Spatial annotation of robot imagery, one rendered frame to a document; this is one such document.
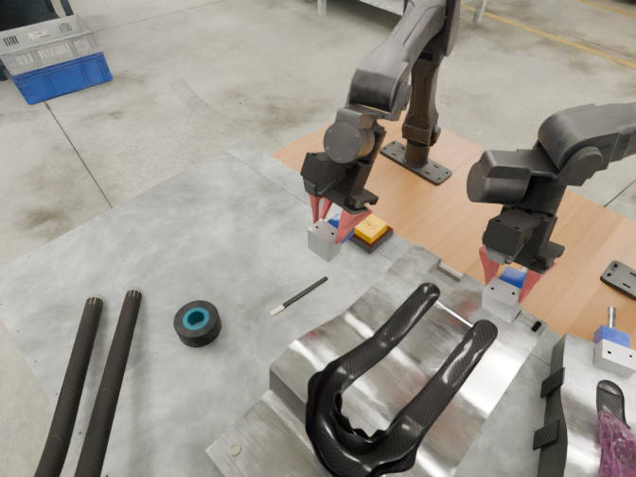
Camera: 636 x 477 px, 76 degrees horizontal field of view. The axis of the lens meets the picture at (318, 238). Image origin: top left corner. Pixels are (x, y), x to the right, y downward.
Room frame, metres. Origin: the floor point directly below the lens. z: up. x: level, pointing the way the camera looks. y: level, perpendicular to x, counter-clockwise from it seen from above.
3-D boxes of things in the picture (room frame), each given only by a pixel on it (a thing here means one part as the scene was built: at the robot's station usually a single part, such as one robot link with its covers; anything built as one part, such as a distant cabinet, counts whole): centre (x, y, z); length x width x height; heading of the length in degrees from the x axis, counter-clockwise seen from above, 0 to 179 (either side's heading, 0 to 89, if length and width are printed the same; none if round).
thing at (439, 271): (0.45, -0.23, 0.87); 0.05 x 0.05 x 0.04; 46
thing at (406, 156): (0.89, -0.26, 0.84); 0.20 x 0.07 x 0.08; 43
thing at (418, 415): (0.26, -0.13, 0.92); 0.35 x 0.16 x 0.09; 136
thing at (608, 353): (0.34, -0.49, 0.86); 0.13 x 0.05 x 0.05; 154
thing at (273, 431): (0.25, -0.11, 0.87); 0.50 x 0.26 x 0.14; 136
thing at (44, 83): (2.93, 1.89, 0.11); 0.61 x 0.41 x 0.22; 128
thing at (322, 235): (0.52, -0.04, 0.94); 0.13 x 0.05 x 0.05; 136
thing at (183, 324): (0.39, 0.22, 0.82); 0.08 x 0.08 x 0.04
